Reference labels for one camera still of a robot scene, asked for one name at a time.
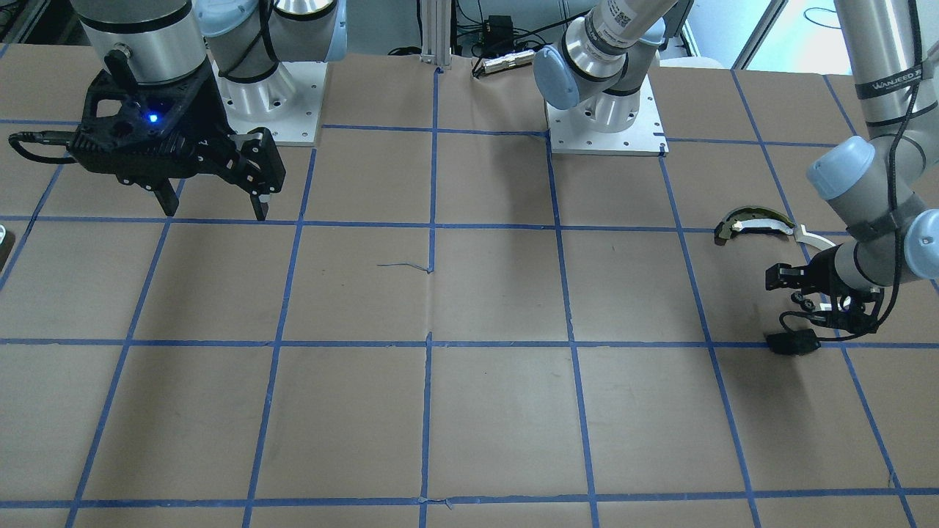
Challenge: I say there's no small black plastic part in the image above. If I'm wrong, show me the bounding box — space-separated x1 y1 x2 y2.
765 329 822 356

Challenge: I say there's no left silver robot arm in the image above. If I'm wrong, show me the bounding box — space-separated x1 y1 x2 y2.
533 1 937 304

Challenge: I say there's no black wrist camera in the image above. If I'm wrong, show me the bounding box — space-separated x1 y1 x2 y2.
67 70 199 186
809 287 883 335

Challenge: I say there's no aluminium frame post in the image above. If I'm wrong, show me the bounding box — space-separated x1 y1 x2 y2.
418 0 455 70

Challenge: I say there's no white curved plastic bracket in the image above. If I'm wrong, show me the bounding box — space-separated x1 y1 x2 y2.
792 224 836 251

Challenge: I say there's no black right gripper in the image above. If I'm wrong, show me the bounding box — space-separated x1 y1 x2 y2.
150 62 286 221

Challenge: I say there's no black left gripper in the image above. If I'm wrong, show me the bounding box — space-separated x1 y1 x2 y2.
765 245 852 315

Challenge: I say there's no olive green brake shoe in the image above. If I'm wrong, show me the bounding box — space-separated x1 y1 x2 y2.
714 206 795 246

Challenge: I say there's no silver metal tray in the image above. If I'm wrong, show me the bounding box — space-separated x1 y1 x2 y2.
0 224 16 273

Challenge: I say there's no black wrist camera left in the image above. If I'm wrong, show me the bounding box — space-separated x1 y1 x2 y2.
809 287 883 335

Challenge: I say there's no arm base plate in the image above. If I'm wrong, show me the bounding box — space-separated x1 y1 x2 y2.
216 62 329 147
544 76 670 156

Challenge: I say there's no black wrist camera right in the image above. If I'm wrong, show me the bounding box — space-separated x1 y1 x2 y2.
67 70 199 186

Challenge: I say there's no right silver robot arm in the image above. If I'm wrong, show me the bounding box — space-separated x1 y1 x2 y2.
66 1 348 221

